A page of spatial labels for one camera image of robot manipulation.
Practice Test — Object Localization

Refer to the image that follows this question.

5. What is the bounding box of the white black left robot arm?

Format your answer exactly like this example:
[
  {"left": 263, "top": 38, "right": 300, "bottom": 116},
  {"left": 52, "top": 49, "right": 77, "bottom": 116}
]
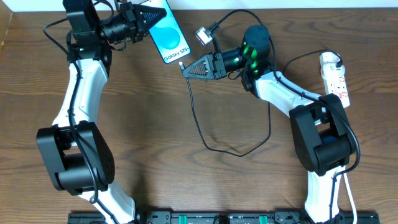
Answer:
[{"left": 36, "top": 0, "right": 167, "bottom": 223}]

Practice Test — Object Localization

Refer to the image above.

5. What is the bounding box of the white power strip cord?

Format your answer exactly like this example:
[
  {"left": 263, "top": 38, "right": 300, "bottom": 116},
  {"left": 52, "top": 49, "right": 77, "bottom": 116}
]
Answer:
[{"left": 341, "top": 172, "right": 358, "bottom": 224}]

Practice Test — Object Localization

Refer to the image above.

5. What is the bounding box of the white USB wall charger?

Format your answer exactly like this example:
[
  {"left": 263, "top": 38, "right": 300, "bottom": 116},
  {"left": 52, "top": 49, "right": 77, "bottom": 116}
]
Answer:
[{"left": 320, "top": 52, "right": 345, "bottom": 80}]

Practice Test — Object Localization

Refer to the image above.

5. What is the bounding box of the black USB charging cable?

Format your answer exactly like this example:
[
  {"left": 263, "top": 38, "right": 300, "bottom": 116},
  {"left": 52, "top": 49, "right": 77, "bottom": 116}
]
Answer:
[{"left": 178, "top": 49, "right": 344, "bottom": 157}]

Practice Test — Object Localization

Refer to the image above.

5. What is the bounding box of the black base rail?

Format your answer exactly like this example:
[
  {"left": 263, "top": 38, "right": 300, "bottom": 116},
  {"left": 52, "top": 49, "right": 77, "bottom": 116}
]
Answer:
[{"left": 67, "top": 211, "right": 381, "bottom": 224}]

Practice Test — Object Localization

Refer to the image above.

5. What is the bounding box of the blue Galaxy smartphone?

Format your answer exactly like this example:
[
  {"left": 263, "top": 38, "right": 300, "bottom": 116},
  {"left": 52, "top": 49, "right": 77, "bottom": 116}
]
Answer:
[{"left": 142, "top": 0, "right": 191, "bottom": 64}]

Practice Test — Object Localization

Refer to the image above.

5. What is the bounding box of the white power strip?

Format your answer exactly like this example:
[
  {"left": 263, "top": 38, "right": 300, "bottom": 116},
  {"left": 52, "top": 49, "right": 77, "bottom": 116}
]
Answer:
[{"left": 324, "top": 76, "right": 350, "bottom": 108}]

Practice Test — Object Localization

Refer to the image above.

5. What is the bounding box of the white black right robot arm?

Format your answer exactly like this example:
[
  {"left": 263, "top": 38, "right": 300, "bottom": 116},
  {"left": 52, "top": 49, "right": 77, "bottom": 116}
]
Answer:
[{"left": 181, "top": 24, "right": 361, "bottom": 223}]

